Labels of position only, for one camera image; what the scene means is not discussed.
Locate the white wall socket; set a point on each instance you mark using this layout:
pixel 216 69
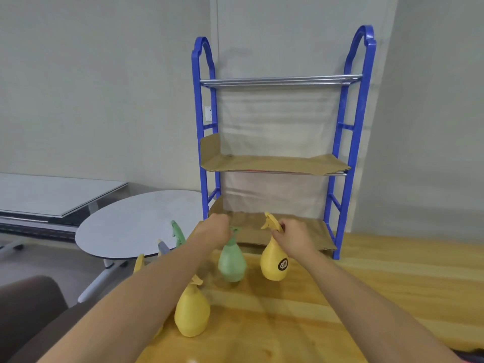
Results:
pixel 208 113

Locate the person's left fingers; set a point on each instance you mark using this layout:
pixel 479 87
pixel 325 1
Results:
pixel 225 228

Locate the blue shelf rack metal rails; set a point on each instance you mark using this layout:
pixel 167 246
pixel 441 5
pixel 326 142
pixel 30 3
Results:
pixel 353 147

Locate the person's left hand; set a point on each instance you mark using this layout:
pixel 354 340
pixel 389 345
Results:
pixel 210 231

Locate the plain yellow spray bottle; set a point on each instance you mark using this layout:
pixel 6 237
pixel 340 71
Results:
pixel 192 309
pixel 138 263

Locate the person's right forearm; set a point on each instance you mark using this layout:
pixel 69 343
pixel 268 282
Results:
pixel 363 309

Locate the rectangular white table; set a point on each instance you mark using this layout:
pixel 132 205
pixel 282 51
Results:
pixel 49 192

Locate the person's left forearm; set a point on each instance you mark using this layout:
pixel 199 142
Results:
pixel 140 302

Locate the flat brown cardboard sheet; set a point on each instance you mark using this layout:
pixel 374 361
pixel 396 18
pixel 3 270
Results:
pixel 302 230

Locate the yellow spray bottle round label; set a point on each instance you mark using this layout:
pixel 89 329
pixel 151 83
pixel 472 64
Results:
pixel 273 262

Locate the blue-grey spray bottle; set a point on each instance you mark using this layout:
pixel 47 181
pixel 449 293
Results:
pixel 163 247

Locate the brown chair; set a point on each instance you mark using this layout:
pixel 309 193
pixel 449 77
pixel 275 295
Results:
pixel 26 313

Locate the person's right hand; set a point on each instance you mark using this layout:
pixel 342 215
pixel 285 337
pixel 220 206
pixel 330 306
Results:
pixel 297 240

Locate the green spray bottle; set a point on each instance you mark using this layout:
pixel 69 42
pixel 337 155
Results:
pixel 231 262
pixel 177 234

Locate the person's right fingers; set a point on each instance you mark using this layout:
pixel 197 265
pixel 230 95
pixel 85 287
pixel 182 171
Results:
pixel 280 229

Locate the round white table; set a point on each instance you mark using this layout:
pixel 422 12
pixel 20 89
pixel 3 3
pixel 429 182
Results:
pixel 132 223

